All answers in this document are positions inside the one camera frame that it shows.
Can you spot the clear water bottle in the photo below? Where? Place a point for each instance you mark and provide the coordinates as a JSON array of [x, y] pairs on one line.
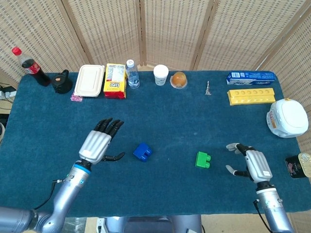
[[133, 77]]

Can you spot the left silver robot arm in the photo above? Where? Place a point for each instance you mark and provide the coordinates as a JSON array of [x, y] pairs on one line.
[[65, 196]]

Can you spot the woven folding screen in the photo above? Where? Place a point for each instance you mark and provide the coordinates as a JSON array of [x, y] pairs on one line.
[[170, 29]]

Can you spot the orange jelly cup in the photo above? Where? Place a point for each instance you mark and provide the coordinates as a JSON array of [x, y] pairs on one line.
[[179, 79]]

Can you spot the white power strip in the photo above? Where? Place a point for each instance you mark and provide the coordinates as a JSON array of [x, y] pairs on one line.
[[8, 93]]

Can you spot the blue toy block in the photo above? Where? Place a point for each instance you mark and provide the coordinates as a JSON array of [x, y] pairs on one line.
[[141, 151]]

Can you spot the small metal screw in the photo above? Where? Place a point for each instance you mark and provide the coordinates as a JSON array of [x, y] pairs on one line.
[[207, 88]]

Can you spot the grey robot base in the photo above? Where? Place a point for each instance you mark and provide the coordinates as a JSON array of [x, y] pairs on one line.
[[150, 224]]

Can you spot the black tin with gold lid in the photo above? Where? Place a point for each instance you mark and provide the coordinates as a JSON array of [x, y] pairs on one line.
[[297, 166]]

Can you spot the green toy block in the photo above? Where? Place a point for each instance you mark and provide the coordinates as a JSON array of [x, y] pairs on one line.
[[201, 160]]

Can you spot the blue white long box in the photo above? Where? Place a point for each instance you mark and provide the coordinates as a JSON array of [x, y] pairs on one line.
[[250, 78]]

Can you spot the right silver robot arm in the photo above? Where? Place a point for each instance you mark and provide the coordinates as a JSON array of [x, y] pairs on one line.
[[274, 208]]

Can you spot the teal carpet table cover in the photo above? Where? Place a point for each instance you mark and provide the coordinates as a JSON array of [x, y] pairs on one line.
[[170, 121]]

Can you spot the yellow red snack bag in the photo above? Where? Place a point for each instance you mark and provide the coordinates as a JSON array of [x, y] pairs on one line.
[[114, 83]]

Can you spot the white paper cup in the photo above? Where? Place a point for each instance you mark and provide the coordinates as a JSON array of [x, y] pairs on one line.
[[160, 75]]

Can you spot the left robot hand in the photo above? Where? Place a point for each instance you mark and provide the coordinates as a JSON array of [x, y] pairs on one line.
[[94, 145]]

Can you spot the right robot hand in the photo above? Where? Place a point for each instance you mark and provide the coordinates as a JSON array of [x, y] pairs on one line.
[[258, 165]]

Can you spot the yellow plastic tray with holes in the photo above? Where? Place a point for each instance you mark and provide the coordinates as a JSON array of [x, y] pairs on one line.
[[251, 97]]

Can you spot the pink patterned packet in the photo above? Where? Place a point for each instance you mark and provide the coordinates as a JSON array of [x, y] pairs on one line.
[[76, 98]]

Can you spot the beige lidded lunch box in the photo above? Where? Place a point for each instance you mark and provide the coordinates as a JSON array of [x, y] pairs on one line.
[[88, 81]]

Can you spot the cola bottle with red cap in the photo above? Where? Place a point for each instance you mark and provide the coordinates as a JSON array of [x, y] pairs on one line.
[[36, 71]]

